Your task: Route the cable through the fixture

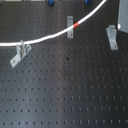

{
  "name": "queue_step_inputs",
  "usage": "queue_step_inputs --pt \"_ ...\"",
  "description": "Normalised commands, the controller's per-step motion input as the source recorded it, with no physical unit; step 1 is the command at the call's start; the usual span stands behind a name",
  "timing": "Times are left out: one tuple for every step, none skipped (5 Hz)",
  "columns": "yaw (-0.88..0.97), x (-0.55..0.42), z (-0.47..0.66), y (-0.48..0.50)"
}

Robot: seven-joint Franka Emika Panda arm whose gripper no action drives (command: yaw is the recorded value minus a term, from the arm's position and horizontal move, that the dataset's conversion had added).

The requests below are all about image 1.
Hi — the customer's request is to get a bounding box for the right blue clamp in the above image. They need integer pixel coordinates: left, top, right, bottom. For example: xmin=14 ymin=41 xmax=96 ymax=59
xmin=85 ymin=0 xmax=91 ymax=5

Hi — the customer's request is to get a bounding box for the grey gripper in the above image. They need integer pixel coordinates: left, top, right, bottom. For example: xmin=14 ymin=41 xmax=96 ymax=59
xmin=117 ymin=0 xmax=128 ymax=33

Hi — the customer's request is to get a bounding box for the left grey cable clip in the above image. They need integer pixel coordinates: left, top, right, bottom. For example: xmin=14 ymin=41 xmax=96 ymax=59
xmin=10 ymin=41 xmax=31 ymax=67

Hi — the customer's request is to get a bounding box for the middle grey cable clip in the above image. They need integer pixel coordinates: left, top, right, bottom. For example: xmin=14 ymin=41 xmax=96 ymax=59
xmin=67 ymin=16 xmax=74 ymax=39

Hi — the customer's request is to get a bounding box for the right grey cable clip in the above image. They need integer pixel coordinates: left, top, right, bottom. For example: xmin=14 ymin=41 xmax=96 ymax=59
xmin=106 ymin=25 xmax=118 ymax=50

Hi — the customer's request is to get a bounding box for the blue clamp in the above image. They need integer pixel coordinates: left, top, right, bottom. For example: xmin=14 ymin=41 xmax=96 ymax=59
xmin=48 ymin=0 xmax=54 ymax=6
xmin=85 ymin=0 xmax=91 ymax=5

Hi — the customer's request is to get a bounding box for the left blue clamp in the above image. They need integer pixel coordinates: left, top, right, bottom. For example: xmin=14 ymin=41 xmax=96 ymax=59
xmin=48 ymin=0 xmax=54 ymax=6

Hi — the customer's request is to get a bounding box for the grey cable clip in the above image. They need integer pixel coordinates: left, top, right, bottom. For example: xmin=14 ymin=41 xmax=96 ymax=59
xmin=106 ymin=25 xmax=118 ymax=50
xmin=10 ymin=41 xmax=31 ymax=67
xmin=67 ymin=16 xmax=74 ymax=39

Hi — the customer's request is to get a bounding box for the white cable with red mark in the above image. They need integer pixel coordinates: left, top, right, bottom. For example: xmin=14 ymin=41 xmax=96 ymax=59
xmin=0 ymin=0 xmax=108 ymax=48

